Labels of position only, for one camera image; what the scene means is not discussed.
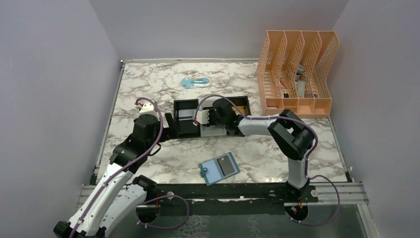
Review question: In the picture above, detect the blue leather card holder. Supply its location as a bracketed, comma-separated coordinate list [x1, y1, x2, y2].
[199, 152, 240, 186]

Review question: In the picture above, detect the black right tray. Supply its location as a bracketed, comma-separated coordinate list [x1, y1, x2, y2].
[225, 96, 252, 136]

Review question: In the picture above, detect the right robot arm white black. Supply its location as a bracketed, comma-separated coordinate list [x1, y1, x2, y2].
[207, 98, 318, 202]

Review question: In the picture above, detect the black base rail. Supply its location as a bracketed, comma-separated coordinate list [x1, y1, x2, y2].
[140, 182, 318, 203]

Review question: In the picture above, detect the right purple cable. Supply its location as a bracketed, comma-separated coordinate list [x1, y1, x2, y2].
[193, 94, 341, 227]

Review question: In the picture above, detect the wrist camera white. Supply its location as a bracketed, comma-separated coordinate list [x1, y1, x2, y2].
[135, 102, 158, 118]
[193, 110, 210, 126]

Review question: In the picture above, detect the black left tray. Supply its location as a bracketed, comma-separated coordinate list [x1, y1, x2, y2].
[174, 99, 201, 139]

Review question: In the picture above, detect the black tray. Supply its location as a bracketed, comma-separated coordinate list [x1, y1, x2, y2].
[174, 99, 201, 139]
[225, 96, 252, 136]

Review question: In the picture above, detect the blue blister pack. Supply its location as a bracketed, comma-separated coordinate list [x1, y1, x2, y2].
[180, 77, 212, 89]

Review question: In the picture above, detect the grey item in organizer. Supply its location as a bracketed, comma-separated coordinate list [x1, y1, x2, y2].
[296, 80, 306, 98]

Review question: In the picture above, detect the purple cable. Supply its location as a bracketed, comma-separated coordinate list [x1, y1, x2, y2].
[69, 97, 190, 238]
[193, 94, 341, 227]

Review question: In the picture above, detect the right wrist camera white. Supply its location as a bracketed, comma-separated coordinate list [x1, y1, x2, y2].
[193, 110, 210, 126]

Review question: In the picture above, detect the orange plastic file organizer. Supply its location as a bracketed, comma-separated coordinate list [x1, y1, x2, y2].
[257, 30, 339, 119]

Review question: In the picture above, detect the white credit card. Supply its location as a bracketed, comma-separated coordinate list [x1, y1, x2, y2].
[177, 109, 196, 120]

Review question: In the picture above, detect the gold card in right tray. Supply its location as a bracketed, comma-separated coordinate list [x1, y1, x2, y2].
[233, 106, 246, 114]

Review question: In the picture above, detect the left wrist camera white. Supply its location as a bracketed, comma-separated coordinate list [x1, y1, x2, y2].
[135, 102, 158, 118]

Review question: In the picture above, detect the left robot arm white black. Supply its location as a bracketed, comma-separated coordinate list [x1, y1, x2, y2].
[53, 112, 164, 238]

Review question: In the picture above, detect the white middle tray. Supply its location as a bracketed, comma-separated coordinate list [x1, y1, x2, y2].
[199, 97, 227, 137]

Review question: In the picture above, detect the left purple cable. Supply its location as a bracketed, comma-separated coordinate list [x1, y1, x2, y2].
[69, 97, 190, 238]

